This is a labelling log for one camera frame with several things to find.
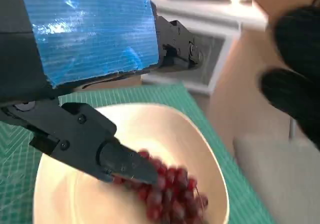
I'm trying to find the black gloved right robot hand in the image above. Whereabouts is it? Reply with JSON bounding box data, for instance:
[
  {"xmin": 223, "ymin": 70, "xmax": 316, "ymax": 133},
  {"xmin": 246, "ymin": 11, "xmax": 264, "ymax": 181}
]
[{"xmin": 259, "ymin": 5, "xmax": 320, "ymax": 151}]

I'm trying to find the white plate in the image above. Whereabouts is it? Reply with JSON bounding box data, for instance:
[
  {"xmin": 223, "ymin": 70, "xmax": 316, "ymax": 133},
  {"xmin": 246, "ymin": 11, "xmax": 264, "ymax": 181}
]
[{"xmin": 33, "ymin": 103, "xmax": 231, "ymax": 224}]

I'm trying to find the green cutting mat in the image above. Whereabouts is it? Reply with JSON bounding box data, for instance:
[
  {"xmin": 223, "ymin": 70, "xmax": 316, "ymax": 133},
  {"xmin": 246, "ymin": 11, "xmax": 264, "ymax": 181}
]
[{"xmin": 0, "ymin": 82, "xmax": 276, "ymax": 224}]

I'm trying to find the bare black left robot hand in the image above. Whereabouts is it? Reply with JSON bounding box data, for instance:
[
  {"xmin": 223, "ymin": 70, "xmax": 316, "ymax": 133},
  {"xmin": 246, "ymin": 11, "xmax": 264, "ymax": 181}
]
[{"xmin": 0, "ymin": 0, "xmax": 204, "ymax": 186}]

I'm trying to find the red toy grapes bunch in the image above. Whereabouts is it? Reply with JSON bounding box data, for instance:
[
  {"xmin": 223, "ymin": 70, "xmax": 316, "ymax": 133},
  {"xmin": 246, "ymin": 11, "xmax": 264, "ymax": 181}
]
[{"xmin": 112, "ymin": 148, "xmax": 210, "ymax": 224}]

